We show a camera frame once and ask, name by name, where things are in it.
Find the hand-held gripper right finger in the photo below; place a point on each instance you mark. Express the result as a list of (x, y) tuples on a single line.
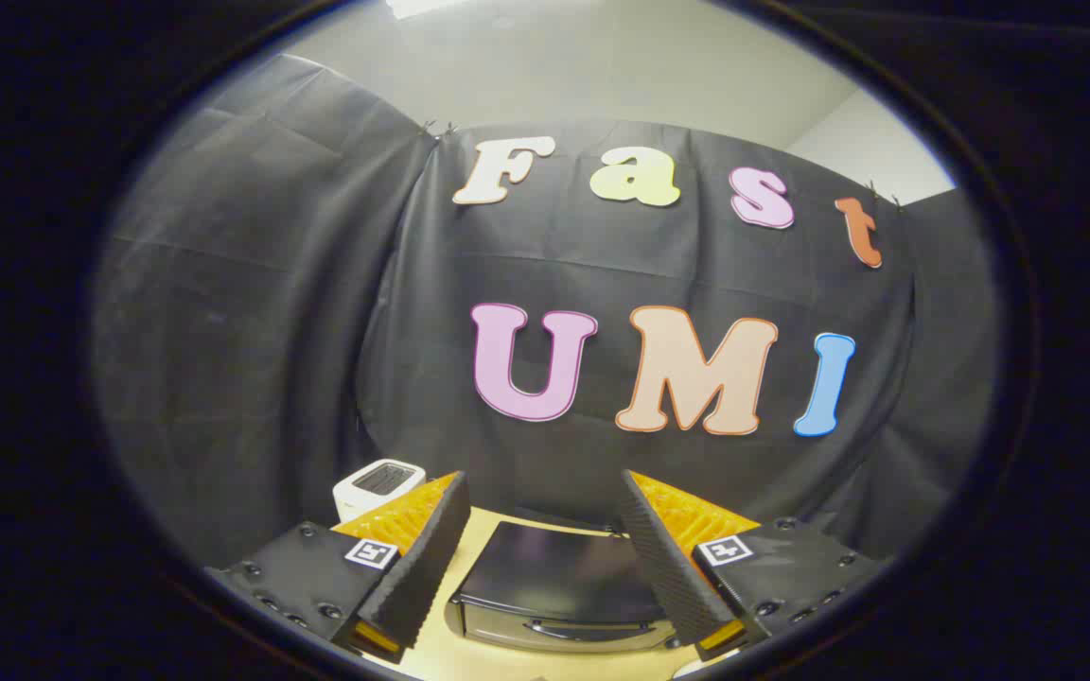
[(663, 567)]

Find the white pop-up toaster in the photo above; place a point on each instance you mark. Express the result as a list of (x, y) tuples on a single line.
[(379, 480)]

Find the black toaster oven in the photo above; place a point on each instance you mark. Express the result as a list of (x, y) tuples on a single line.
[(554, 567)]

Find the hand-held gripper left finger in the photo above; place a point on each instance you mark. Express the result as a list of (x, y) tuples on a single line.
[(417, 567)]

